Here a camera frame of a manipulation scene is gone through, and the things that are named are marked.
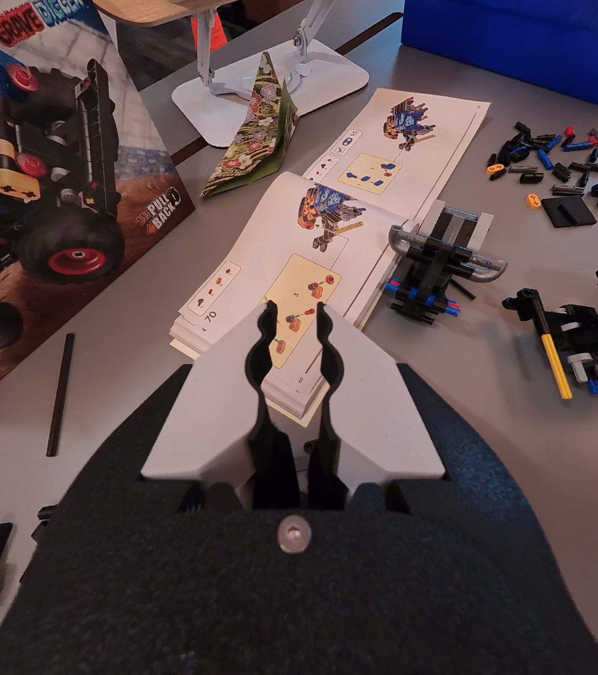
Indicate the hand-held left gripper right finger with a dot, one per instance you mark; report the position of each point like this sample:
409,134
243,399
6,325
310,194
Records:
383,422

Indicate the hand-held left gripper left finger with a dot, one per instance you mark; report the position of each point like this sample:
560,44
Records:
209,422

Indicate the orange lego connector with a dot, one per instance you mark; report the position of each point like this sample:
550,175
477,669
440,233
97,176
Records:
495,168
533,200

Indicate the long black lego axle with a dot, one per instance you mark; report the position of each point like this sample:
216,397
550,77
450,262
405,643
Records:
60,395

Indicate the black lego assembly grey bumper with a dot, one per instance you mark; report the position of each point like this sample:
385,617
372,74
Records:
436,258

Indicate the small black lego part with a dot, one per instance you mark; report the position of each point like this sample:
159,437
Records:
44,514

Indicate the lego truck body flame panels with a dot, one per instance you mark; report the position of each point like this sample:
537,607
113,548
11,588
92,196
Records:
568,327

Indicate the black square lego plate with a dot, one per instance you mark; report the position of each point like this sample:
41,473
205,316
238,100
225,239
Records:
568,213

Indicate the open lego instruction booklet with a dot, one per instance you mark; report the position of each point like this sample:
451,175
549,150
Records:
410,137

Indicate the monster truck lego set box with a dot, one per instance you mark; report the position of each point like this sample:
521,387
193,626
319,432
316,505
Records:
67,158

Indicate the pile of small lego pieces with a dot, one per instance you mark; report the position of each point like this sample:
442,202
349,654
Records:
543,158

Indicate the floral patterned folded paper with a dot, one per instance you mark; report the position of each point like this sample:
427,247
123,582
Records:
246,137

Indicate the white metal stand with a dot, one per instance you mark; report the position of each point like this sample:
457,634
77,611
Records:
330,79

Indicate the orange plastic object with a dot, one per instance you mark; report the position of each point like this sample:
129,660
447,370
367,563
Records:
216,31

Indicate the blue plastic bin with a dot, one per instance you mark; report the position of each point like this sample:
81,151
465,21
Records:
515,42

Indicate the light wooden board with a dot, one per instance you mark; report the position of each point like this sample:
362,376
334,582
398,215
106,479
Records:
146,10

